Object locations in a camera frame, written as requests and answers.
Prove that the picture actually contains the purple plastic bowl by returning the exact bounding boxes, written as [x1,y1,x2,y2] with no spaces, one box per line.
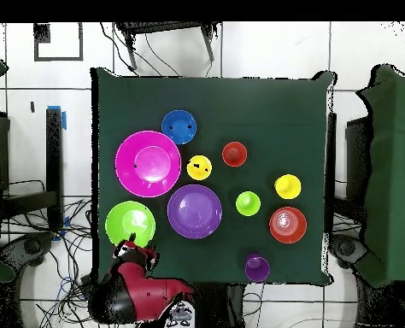
[167,184,223,240]

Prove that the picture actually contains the red plastic bowl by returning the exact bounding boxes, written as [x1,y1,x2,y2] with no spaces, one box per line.
[268,206,308,245]

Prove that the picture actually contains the red plastic cup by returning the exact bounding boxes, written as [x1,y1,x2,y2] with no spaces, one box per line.
[221,141,249,168]

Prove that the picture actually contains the tangled black floor cables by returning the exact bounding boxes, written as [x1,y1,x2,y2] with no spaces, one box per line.
[0,179,99,328]

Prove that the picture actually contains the blue tape strip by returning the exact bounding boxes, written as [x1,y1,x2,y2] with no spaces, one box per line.
[47,104,68,131]

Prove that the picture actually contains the blue plastic bowl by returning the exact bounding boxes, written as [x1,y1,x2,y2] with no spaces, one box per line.
[161,109,197,145]

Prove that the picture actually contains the black box beside table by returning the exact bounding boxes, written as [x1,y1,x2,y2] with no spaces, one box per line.
[344,115,370,202]

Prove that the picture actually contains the dark green tablecloth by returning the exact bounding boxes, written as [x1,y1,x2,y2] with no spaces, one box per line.
[90,67,337,286]

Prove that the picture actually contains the large magenta plastic bowl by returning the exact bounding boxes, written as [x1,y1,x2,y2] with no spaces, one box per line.
[114,130,182,198]

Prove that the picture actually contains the black metal stool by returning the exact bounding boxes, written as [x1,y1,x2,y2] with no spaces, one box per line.
[114,21,220,71]

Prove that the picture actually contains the purple plastic cup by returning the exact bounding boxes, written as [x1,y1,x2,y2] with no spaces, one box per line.
[244,252,271,284]

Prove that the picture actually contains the green plastic cup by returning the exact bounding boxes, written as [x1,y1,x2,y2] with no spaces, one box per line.
[235,190,262,217]

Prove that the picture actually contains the green plastic bowl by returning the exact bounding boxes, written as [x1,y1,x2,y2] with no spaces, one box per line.
[104,200,156,249]

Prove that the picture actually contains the black upright stand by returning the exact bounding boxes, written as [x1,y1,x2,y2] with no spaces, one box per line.
[0,107,64,233]

